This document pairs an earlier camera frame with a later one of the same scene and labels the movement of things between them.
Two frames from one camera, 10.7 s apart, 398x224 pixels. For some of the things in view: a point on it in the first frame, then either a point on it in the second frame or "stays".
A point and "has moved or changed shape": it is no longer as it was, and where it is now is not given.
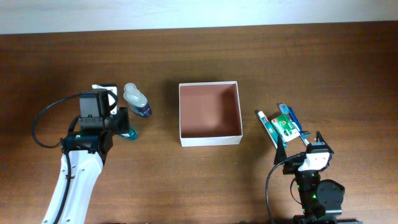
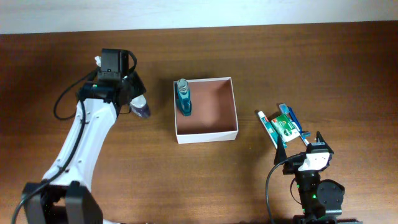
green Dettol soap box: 285,127 stays
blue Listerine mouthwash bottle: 132,135 to 183,101
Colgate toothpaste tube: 269,128 stays
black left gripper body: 119,122 to 136,84
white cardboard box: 209,114 has moved or changed shape
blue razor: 296,121 stays
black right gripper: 292,165 stays
